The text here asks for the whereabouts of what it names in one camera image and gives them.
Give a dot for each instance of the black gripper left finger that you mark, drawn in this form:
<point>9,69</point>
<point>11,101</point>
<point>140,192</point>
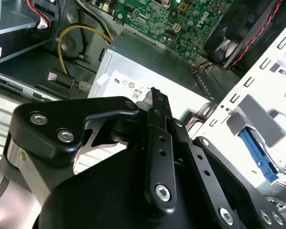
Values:
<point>50,114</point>

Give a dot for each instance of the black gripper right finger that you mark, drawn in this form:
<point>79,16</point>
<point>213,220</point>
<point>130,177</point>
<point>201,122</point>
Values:
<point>205,171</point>

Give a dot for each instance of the hard disk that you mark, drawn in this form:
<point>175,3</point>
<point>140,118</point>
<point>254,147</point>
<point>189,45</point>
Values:
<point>259,155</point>

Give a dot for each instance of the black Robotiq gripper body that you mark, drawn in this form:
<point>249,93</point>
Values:
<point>105,195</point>

